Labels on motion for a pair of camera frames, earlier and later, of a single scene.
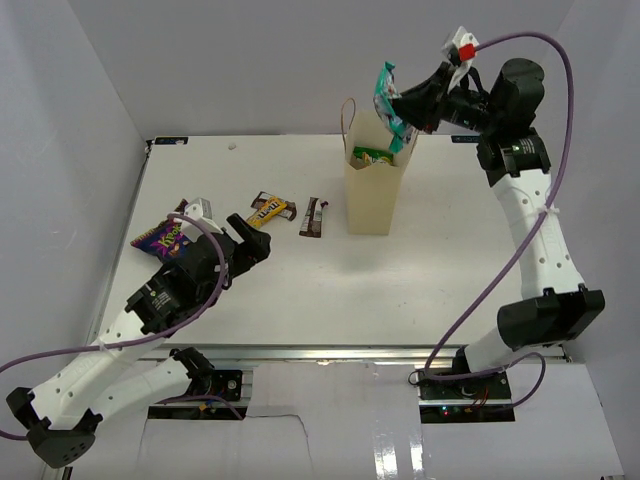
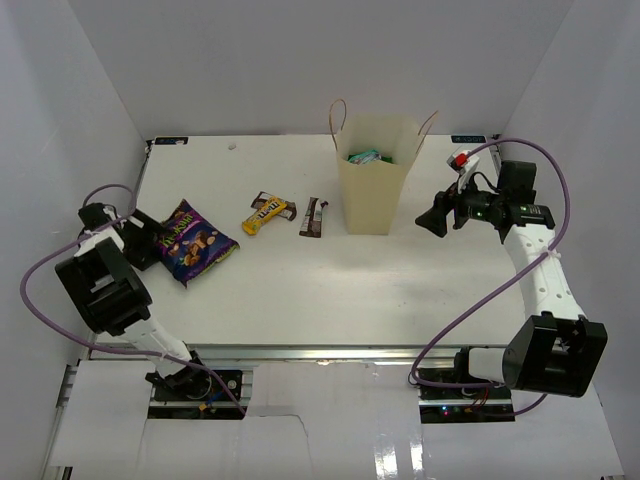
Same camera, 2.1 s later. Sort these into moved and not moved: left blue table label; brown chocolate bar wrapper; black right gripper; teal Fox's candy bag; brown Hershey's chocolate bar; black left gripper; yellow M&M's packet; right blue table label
Moved: black left gripper; black right gripper; teal Fox's candy bag
Not moved: yellow M&M's packet; left blue table label; brown chocolate bar wrapper; right blue table label; brown Hershey's chocolate bar
